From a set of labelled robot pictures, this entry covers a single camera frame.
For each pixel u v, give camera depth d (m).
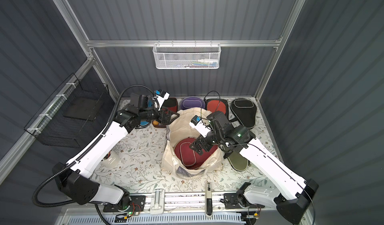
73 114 0.73
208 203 0.70
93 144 0.45
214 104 1.16
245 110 1.09
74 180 0.39
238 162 0.86
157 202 0.72
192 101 1.17
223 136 0.50
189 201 0.76
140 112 0.57
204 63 0.92
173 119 0.68
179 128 0.87
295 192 0.38
